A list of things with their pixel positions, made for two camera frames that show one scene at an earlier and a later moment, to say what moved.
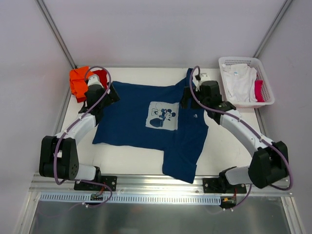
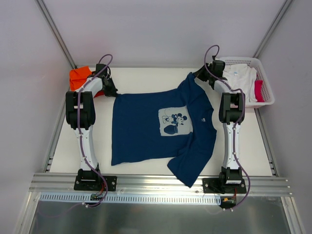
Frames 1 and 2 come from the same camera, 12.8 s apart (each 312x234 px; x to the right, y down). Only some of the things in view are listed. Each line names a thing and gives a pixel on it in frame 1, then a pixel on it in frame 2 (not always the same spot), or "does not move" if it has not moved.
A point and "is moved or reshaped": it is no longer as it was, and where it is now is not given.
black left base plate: (109, 180) does not move
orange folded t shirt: (78, 81) does not move
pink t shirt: (258, 92) does not move
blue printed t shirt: (151, 117) is moved or reshaped
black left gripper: (112, 95) -> (110, 88)
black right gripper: (186, 98) -> (202, 73)
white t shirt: (240, 81) does not move
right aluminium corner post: (286, 4) does not move
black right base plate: (214, 185) does not move
